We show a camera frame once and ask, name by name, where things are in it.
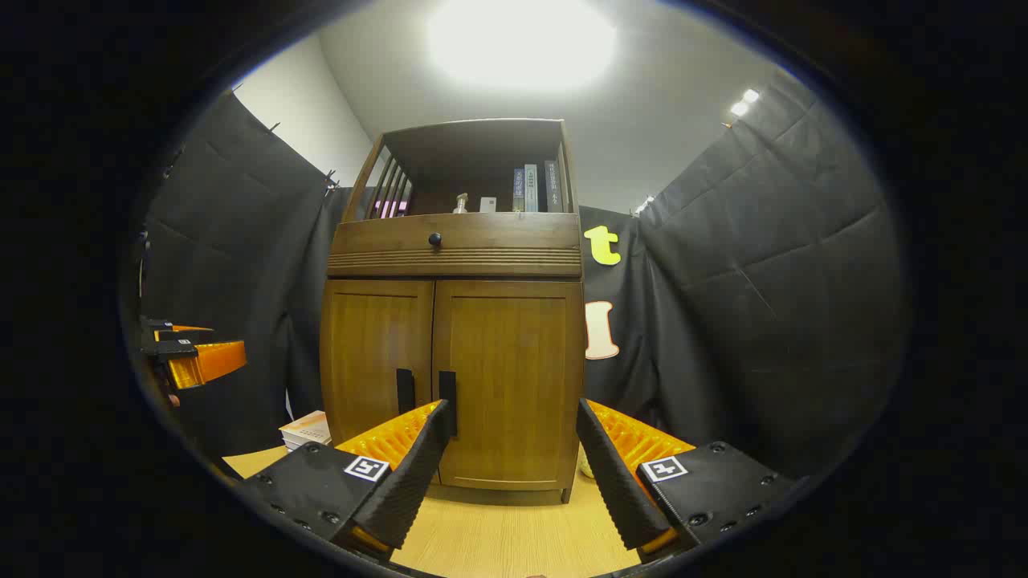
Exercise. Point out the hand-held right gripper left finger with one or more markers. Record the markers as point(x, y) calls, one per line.
point(414, 482)

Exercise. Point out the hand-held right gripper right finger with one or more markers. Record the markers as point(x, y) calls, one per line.
point(618, 482)

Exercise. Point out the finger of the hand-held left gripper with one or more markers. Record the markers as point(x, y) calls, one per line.
point(213, 361)
point(181, 330)

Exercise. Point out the wooden shoe cabinet door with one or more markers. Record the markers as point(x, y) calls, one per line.
point(365, 345)
point(514, 361)

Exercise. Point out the wooden double-door shoe cabinet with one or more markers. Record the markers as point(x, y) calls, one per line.
point(514, 257)

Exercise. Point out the wooden cabinet drawer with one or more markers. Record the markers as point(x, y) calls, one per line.
point(498, 237)

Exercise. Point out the pale cover book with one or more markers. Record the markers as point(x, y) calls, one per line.
point(305, 425)

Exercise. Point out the black backdrop cloth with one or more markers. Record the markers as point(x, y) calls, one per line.
point(763, 281)

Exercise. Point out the small ceiling light panel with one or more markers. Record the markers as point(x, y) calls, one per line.
point(643, 205)
point(744, 102)

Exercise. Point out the small pump bottle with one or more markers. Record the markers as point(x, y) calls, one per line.
point(460, 204)

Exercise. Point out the small white box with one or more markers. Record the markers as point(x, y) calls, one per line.
point(487, 205)

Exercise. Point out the dark spine book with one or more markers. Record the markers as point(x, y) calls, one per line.
point(553, 186)

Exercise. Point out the pale grey spine book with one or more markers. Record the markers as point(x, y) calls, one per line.
point(531, 189)

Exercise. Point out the blue spine book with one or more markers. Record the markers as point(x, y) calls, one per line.
point(519, 191)

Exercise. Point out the large ceiling light panel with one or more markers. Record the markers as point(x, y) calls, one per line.
point(522, 40)

